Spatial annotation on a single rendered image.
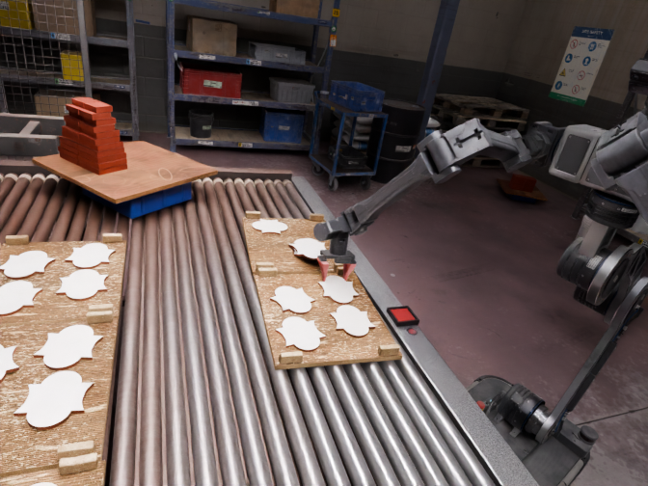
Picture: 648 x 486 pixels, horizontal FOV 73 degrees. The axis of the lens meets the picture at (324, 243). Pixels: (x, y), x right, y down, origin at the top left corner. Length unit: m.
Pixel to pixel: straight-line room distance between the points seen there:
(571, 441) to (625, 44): 5.16
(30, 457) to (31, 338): 0.34
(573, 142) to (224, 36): 4.47
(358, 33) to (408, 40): 0.77
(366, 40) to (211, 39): 2.20
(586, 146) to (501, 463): 0.91
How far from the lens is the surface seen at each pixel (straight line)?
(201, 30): 5.41
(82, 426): 1.05
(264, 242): 1.64
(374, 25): 6.61
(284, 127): 5.74
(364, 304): 1.39
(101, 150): 1.88
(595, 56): 6.84
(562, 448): 2.30
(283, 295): 1.35
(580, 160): 1.52
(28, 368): 1.19
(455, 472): 1.07
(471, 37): 7.42
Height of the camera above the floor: 1.72
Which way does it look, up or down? 28 degrees down
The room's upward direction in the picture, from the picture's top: 10 degrees clockwise
